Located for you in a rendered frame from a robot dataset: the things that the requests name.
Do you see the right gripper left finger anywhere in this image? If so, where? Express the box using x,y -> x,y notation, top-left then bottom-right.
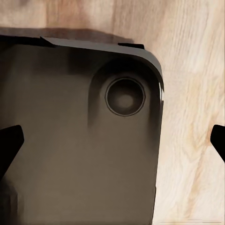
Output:
0,124 -> 24,180

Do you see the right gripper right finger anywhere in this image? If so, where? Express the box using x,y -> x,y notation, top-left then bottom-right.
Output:
210,124 -> 225,162

